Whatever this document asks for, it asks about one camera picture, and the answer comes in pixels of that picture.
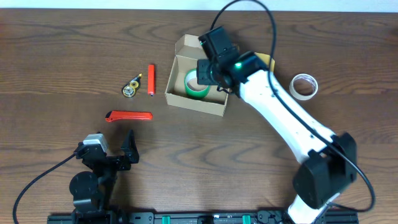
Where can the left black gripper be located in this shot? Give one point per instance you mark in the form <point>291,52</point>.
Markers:
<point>129,148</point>

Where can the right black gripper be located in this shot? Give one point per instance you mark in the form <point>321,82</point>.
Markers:
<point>202,65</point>

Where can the green tape roll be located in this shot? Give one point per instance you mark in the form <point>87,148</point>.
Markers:
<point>192,87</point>

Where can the brown cardboard box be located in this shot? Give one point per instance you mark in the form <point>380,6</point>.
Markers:
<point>187,52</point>

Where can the red stapler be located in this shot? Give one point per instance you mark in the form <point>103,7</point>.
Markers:
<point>151,80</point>

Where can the beige masking tape roll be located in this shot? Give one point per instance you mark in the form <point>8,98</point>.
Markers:
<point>303,87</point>

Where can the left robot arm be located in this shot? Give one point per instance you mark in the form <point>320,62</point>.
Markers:
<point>92,189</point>

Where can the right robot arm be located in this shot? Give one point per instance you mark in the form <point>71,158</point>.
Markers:
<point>327,161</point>

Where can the red utility knife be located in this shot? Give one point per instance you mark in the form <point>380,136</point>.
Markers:
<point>116,115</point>

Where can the yellow correction tape dispenser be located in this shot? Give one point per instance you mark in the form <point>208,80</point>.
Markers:
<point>130,89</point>

